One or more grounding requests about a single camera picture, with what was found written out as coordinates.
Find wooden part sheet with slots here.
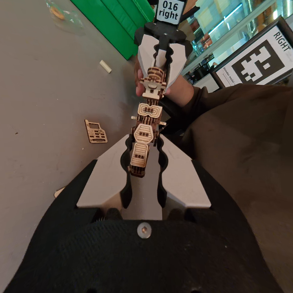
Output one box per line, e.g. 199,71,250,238
84,119,108,144

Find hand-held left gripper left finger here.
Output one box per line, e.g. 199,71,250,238
77,134,134,209

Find person's right forearm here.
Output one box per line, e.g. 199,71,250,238
182,83,293,138

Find person's right hand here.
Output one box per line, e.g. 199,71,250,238
135,56,194,107

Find green plastic crate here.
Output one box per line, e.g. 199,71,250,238
70,0,156,61

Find small white cylinder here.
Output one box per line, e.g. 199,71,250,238
99,60,112,74

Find background shelf unit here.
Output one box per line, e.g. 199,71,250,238
181,0,293,79

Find wooden motorcycle model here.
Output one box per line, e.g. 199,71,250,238
128,66,167,178

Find clear plastic bag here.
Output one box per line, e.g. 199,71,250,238
45,0,85,31

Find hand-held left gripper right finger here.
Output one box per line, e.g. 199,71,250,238
157,134,211,209

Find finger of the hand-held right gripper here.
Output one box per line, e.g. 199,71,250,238
138,34,162,79
165,43,186,89

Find person's brown clothing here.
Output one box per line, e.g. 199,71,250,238
181,114,293,284

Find black white marker sign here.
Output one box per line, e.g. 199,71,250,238
211,16,293,89

